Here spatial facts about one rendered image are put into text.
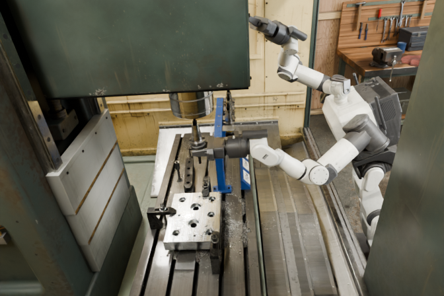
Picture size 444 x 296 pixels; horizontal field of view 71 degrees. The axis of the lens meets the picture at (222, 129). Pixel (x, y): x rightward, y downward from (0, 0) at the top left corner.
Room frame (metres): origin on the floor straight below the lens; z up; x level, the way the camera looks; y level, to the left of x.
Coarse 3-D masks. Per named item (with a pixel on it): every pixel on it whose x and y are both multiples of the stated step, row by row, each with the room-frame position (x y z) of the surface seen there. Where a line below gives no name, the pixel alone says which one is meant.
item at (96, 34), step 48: (48, 0) 0.91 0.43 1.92; (96, 0) 0.90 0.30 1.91; (144, 0) 0.89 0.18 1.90; (192, 0) 0.89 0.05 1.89; (240, 0) 0.88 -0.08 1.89; (48, 48) 0.92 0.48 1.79; (96, 48) 0.91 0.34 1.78; (144, 48) 0.90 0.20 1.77; (192, 48) 0.89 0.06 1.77; (240, 48) 0.88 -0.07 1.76; (48, 96) 0.92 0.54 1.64; (96, 96) 0.91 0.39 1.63
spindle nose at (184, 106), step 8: (168, 96) 0.99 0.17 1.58; (176, 96) 0.95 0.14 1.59; (184, 96) 0.94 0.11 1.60; (192, 96) 0.94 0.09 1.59; (200, 96) 0.94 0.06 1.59; (208, 96) 0.96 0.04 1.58; (176, 104) 0.95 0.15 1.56; (184, 104) 0.94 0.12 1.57; (192, 104) 0.93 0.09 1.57; (200, 104) 0.94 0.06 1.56; (208, 104) 0.96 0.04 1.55; (176, 112) 0.95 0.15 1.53; (184, 112) 0.94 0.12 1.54; (192, 112) 0.93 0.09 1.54; (200, 112) 0.94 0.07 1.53; (208, 112) 0.96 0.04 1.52
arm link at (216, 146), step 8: (208, 136) 1.06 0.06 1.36; (232, 136) 1.01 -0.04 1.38; (208, 144) 1.00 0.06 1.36; (216, 144) 1.00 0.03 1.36; (224, 144) 0.99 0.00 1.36; (232, 144) 0.98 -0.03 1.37; (208, 152) 0.96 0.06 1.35; (216, 152) 0.97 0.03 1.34; (224, 152) 0.97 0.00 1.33; (232, 152) 0.96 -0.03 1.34; (208, 160) 0.95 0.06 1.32
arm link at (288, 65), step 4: (280, 52) 1.48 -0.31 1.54; (280, 56) 1.49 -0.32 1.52; (284, 56) 1.46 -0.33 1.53; (292, 56) 1.48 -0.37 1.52; (280, 60) 1.50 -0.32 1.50; (284, 60) 1.48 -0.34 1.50; (288, 60) 1.48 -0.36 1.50; (292, 60) 1.55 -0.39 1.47; (296, 60) 1.56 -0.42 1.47; (280, 64) 1.52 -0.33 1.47; (284, 64) 1.50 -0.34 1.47; (288, 64) 1.51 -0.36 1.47; (292, 64) 1.54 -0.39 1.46; (296, 64) 1.55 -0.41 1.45; (280, 68) 1.53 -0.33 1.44; (284, 68) 1.52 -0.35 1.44; (288, 68) 1.52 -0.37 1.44; (292, 68) 1.53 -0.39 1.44; (288, 72) 1.51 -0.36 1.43; (292, 72) 1.52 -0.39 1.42; (292, 76) 1.52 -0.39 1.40
